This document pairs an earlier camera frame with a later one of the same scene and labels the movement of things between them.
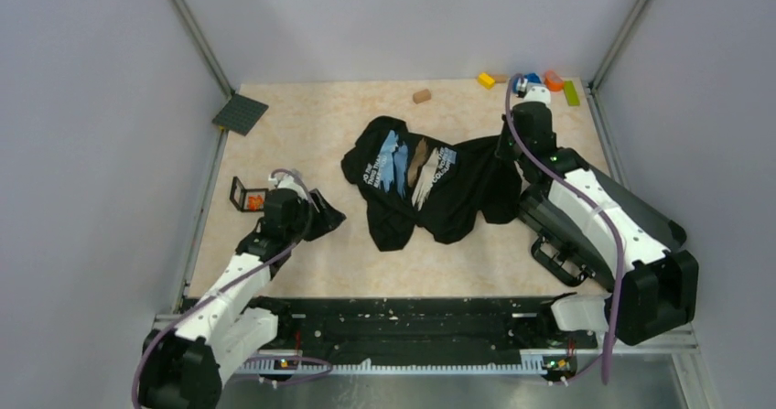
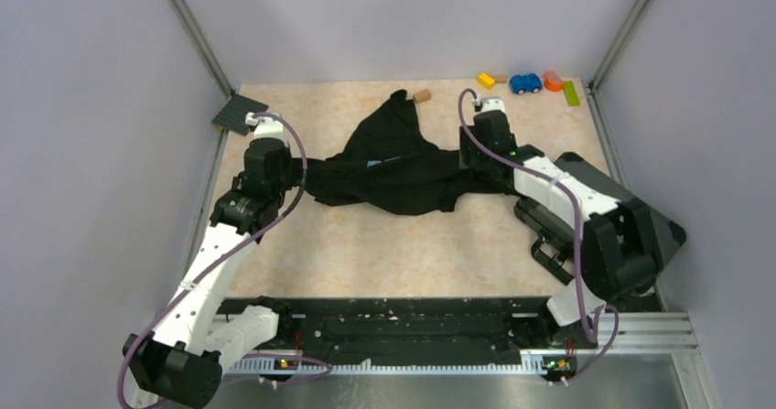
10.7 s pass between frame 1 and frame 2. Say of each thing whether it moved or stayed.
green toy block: stayed
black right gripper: moved
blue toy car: stayed
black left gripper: moved
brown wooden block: stayed
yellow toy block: stayed
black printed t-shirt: moved
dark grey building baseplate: stayed
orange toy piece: stayed
